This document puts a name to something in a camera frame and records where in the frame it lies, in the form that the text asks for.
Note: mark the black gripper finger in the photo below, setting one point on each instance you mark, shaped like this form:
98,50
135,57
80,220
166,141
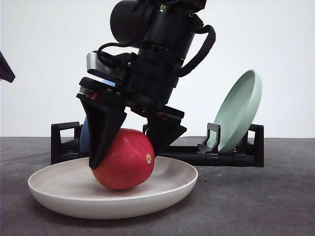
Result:
6,71

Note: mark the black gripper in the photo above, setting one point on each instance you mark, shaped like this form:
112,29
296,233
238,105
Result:
151,79

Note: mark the red pomegranate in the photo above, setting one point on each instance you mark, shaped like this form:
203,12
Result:
128,163

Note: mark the white plate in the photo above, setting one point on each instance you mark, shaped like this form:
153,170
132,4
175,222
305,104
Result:
70,188

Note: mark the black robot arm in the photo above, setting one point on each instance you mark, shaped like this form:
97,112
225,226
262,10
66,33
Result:
163,30

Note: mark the blue plate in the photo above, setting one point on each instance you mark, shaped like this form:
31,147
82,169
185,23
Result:
85,138

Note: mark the black plate rack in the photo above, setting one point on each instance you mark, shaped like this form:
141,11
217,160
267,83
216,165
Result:
66,147

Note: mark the green plate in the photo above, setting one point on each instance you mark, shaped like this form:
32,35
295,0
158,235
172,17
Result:
237,109

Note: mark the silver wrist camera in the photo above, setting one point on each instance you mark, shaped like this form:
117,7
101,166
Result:
99,70

